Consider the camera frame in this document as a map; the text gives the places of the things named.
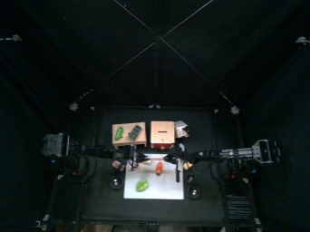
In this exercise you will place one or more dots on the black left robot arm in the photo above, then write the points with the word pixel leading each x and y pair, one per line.
pixel 92 151

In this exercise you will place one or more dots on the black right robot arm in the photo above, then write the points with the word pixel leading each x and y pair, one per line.
pixel 238 153

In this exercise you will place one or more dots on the pink toy food slice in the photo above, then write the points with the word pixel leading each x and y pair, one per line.
pixel 117 164

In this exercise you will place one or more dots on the yellow orange toy piece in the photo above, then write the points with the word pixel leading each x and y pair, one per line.
pixel 187 165

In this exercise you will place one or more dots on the orange toy carrot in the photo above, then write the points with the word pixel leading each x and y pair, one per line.
pixel 159 168

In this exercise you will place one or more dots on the light wooden box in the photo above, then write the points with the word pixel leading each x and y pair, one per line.
pixel 128 141

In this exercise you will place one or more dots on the wooden box with red front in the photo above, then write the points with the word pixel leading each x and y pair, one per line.
pixel 162 133

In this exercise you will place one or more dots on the green toy vegetable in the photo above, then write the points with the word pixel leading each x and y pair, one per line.
pixel 119 133

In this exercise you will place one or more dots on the small black round cup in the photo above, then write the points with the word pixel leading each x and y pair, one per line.
pixel 190 178

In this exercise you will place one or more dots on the grey toy slab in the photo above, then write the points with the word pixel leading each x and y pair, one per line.
pixel 135 133

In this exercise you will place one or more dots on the green toy starfruit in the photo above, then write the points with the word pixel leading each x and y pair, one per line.
pixel 141 185

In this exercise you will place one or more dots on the white grey toy appliance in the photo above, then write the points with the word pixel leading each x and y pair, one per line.
pixel 182 128

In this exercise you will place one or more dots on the white cutting board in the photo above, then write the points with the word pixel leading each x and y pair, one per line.
pixel 155 191

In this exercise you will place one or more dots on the black panel with white text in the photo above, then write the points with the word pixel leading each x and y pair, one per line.
pixel 238 207

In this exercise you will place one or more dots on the thin diagonal brace rod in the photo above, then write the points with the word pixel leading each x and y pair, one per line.
pixel 132 59
pixel 178 53

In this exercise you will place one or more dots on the grey frame corner bracket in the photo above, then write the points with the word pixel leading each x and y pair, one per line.
pixel 73 105
pixel 16 38
pixel 302 40
pixel 234 109

